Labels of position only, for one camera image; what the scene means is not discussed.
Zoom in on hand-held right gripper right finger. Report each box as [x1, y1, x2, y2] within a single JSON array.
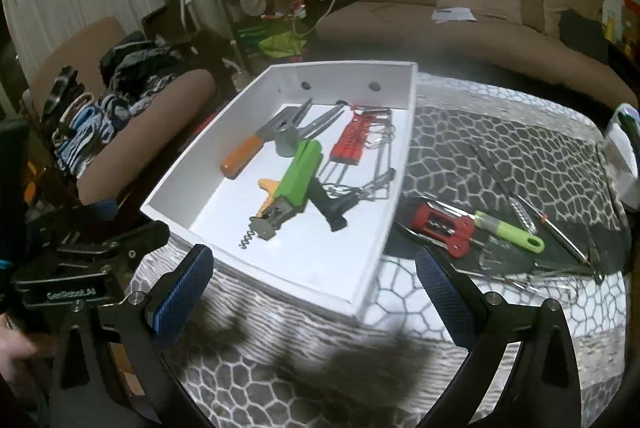
[[414, 247, 583, 428]]

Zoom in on black table mat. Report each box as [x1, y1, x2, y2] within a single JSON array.
[[385, 105, 626, 281]]

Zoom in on brown armchair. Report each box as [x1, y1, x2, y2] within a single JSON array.
[[22, 16, 217, 206]]

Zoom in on white container box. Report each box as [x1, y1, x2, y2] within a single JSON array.
[[140, 62, 420, 328]]

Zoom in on brown sofa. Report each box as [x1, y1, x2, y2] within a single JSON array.
[[315, 0, 638, 109]]

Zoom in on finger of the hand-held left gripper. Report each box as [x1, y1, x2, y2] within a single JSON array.
[[75, 200, 121, 221], [57, 221, 171, 269]]

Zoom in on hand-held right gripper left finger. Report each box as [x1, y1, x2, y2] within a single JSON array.
[[50, 244, 216, 428]]

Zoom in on green corkscrew opener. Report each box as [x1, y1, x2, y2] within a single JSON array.
[[237, 140, 323, 251]]

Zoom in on white paper sheet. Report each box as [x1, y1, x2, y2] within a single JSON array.
[[432, 6, 477, 24]]

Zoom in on dark cloth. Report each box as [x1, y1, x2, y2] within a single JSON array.
[[557, 9, 612, 64]]

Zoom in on dark-handled metal zester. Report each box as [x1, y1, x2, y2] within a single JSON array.
[[470, 143, 537, 233]]

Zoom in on red multi-tool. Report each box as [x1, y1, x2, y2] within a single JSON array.
[[400, 200, 476, 259]]

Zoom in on person's left hand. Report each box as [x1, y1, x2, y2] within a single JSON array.
[[0, 314, 56, 379]]

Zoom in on pile of clothes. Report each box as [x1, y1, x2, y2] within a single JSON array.
[[40, 32, 201, 179]]

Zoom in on grey metal pliers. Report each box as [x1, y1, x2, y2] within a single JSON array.
[[274, 98, 347, 159]]

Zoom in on orange-handled metal tool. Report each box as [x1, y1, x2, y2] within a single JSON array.
[[220, 102, 297, 179]]

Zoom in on thin metal utensil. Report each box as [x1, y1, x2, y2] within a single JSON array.
[[517, 195, 606, 283]]

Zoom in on green bag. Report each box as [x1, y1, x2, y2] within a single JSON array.
[[259, 30, 308, 57]]

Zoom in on grey honeycomb tablecloth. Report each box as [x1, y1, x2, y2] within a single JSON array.
[[120, 72, 632, 428]]

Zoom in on green-handled knife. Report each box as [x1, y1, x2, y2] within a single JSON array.
[[472, 210, 546, 255]]

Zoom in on red tool set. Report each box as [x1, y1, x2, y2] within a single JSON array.
[[329, 102, 372, 167]]

